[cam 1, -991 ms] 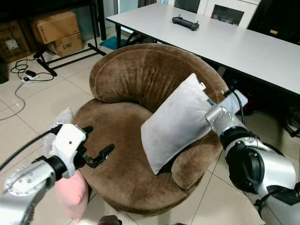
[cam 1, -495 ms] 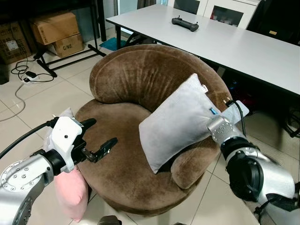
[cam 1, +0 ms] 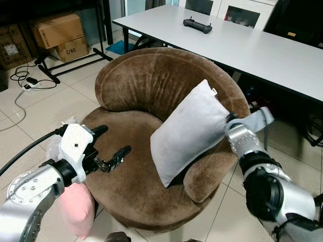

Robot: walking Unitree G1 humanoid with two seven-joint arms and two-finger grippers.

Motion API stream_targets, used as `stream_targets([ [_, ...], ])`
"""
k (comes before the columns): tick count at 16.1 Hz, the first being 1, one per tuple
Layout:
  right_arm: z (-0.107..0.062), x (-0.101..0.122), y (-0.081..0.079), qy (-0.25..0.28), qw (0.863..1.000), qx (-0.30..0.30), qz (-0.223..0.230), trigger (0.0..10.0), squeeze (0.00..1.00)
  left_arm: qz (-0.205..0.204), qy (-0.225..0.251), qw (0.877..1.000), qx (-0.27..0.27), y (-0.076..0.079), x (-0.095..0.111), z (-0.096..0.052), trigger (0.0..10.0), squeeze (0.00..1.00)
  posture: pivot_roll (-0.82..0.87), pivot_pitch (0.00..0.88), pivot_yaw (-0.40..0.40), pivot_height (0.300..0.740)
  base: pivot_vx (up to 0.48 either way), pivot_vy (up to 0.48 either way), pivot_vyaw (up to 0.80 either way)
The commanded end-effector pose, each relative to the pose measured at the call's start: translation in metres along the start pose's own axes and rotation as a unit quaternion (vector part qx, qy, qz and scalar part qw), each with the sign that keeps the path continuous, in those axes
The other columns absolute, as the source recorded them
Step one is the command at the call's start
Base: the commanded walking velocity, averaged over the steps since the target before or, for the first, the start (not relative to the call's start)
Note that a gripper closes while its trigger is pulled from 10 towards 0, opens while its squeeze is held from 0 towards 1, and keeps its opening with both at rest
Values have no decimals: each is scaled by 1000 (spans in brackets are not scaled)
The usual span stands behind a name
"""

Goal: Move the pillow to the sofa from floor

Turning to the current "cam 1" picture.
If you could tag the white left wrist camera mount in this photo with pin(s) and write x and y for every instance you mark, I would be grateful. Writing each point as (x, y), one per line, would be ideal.
(75, 146)

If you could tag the black metal table frame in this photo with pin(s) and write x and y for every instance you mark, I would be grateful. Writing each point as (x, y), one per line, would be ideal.
(103, 25)

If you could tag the white glass-door cabinet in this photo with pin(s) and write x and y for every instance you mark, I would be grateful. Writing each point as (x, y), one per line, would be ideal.
(242, 12)

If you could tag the grey robot foot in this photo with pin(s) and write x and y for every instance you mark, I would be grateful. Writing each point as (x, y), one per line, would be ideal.
(117, 237)

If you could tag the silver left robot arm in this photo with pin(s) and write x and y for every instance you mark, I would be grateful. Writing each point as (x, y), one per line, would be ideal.
(25, 196)

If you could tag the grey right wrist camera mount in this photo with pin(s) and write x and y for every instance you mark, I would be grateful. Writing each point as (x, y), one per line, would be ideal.
(257, 120)

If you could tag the long white table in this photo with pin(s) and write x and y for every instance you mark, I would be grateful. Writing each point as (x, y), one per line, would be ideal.
(242, 50)

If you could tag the small lettered cardboard box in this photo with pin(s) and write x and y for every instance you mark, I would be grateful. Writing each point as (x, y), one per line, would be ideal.
(70, 50)

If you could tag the cardboard box with white label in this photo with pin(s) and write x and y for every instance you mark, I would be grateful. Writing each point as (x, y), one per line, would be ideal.
(14, 48)

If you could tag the round brown velvet sofa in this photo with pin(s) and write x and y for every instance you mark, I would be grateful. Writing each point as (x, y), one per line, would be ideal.
(146, 75)

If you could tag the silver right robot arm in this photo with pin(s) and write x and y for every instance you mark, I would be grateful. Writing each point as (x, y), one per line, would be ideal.
(282, 196)

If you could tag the black office chair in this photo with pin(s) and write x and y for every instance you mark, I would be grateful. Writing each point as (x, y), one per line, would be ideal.
(298, 20)

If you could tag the teal floor mat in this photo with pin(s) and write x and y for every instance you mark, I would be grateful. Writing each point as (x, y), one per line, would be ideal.
(120, 48)

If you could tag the pink pillow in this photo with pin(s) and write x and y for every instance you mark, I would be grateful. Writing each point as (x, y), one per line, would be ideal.
(75, 209)

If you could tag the large taped cardboard box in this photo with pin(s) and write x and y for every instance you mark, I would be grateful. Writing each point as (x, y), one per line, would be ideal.
(58, 29)

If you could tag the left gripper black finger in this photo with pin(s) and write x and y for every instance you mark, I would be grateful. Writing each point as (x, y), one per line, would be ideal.
(119, 157)
(100, 131)

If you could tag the power strip with black plugs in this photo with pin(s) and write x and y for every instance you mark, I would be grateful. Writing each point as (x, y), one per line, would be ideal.
(31, 83)

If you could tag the black handheld controller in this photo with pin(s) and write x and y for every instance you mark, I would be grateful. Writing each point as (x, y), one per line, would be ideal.
(197, 25)

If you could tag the grey square pillow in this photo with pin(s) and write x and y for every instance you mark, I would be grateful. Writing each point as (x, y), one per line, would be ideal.
(189, 133)

